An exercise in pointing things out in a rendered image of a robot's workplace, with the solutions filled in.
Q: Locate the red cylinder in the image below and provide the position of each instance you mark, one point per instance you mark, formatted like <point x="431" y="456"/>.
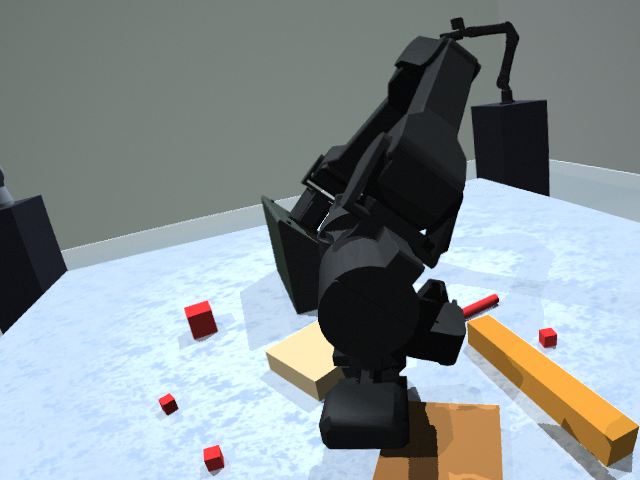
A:
<point x="481" y="305"/>

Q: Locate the orange long rectangular bar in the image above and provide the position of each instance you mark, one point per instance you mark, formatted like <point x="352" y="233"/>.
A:
<point x="603" y="430"/>

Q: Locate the red square block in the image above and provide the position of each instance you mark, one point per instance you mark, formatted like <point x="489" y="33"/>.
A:
<point x="200" y="319"/>
<point x="168" y="404"/>
<point x="547" y="337"/>
<point x="213" y="458"/>

